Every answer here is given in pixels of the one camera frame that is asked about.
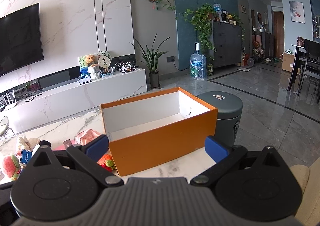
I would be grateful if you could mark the blue water jug with pump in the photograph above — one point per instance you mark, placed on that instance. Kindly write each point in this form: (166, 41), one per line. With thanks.
(198, 65)

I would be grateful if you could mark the black dining chair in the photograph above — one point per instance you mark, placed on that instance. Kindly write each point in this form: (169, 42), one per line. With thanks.
(312, 48)

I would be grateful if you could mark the trailing pothos plant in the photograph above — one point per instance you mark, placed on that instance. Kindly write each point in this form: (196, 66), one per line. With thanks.
(203, 23)

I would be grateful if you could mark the green seat stool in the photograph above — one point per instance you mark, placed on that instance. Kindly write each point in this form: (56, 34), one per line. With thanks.
(3, 128)

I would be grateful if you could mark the dark grey drawer cabinet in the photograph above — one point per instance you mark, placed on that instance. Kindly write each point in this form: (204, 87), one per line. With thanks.
(226, 43)

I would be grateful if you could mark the orange cardboard box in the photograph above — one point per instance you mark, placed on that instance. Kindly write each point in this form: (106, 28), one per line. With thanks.
(160, 146)

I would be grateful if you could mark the pink crochet strawberry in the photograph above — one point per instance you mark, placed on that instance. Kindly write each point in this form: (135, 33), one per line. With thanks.
(10, 166)

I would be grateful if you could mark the brown wooden door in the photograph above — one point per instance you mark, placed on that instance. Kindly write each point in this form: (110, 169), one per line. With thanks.
(278, 35)

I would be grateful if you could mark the orange crochet fruit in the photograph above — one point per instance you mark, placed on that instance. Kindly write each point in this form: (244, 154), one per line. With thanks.
(106, 161)

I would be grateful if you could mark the potted orchid plant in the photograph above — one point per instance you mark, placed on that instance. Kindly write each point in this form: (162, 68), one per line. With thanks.
(153, 63)

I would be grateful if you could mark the white marble television cabinet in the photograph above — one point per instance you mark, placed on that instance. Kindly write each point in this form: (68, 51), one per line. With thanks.
(112, 85)

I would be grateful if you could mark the dark dining table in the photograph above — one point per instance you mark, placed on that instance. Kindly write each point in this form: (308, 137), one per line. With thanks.
(291, 78)

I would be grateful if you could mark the green tin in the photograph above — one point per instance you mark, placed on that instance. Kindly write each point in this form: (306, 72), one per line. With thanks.
(209, 70)

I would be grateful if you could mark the wall poster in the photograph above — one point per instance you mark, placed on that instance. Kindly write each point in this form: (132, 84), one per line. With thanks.
(297, 12)

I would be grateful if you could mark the grey wall socket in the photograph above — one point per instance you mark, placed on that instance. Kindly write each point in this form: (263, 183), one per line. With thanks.
(171, 59)

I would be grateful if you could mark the cream crochet bunny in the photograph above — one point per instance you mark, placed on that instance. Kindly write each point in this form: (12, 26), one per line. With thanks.
(25, 142)

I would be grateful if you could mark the pink mini backpack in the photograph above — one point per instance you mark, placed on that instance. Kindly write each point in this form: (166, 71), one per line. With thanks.
(86, 137)

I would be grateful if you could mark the brown cardboard carton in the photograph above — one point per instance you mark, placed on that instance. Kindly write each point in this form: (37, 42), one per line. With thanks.
(287, 63)

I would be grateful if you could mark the small framed picture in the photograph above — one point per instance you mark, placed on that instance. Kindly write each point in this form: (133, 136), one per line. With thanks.
(243, 9)

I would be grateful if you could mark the white router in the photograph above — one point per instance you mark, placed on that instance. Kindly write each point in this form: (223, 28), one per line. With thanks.
(8, 102)

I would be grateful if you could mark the white floor scale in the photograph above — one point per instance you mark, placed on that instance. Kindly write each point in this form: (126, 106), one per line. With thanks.
(244, 69)

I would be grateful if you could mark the landscape painting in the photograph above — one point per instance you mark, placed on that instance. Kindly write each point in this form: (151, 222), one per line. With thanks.
(82, 65)

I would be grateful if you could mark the round paper fan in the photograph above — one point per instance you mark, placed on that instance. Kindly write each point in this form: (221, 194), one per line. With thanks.
(104, 59)

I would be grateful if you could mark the black flat television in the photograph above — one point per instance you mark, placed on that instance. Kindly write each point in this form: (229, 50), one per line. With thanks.
(17, 40)

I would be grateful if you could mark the black dumbbells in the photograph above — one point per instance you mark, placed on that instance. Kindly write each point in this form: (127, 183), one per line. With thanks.
(252, 62)

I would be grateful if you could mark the grey round trash bin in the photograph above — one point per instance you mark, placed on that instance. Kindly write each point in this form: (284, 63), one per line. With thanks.
(225, 106)

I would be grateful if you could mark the brown teddy bear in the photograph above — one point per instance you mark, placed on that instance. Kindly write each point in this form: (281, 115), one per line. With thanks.
(92, 65)

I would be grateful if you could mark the water bottle on cabinet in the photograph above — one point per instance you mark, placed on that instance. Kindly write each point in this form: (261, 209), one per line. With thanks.
(217, 10)

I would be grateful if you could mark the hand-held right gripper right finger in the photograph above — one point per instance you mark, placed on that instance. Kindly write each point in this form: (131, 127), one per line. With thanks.
(215, 148)

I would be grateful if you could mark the panda plush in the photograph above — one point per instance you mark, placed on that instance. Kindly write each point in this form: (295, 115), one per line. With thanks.
(26, 157)

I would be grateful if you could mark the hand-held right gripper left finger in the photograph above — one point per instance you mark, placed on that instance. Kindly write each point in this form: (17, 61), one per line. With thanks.
(96, 147)

